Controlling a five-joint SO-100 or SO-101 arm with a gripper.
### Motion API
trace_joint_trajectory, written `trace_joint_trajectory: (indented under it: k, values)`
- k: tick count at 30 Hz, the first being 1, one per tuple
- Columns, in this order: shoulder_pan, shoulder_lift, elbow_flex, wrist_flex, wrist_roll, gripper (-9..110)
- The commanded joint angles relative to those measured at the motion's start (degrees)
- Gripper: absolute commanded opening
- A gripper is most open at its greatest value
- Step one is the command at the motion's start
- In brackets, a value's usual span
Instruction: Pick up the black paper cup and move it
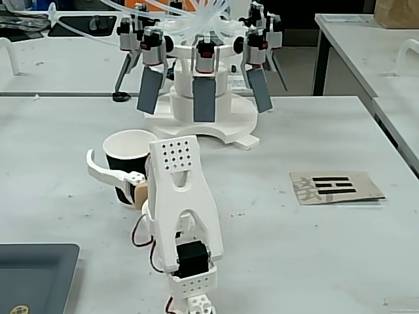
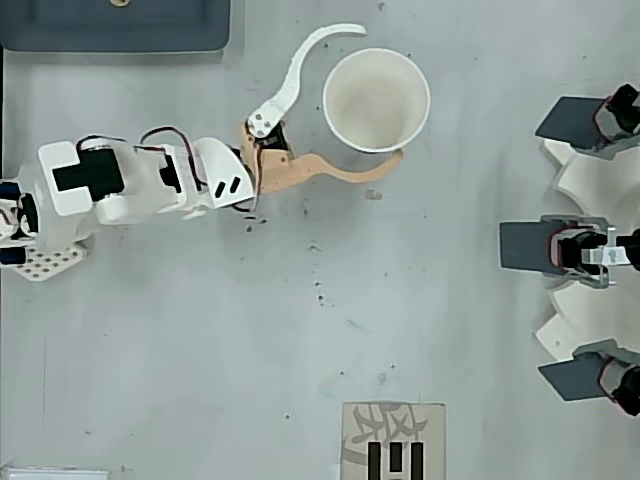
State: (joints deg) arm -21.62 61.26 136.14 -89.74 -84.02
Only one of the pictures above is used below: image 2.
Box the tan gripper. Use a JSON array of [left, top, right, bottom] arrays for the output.
[[238, 22, 405, 196]]

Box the white paper cup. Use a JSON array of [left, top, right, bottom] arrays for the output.
[[322, 47, 431, 155]]

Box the blue-gray plastic tray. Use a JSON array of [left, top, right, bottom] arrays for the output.
[[0, 0, 232, 56]]

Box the cardboard card with black print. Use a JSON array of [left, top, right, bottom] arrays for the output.
[[341, 401, 447, 480]]

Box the red black gripper cable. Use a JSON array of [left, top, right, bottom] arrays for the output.
[[232, 148, 264, 212]]

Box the red black arm cable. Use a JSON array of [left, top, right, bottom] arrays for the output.
[[74, 127, 209, 194]]

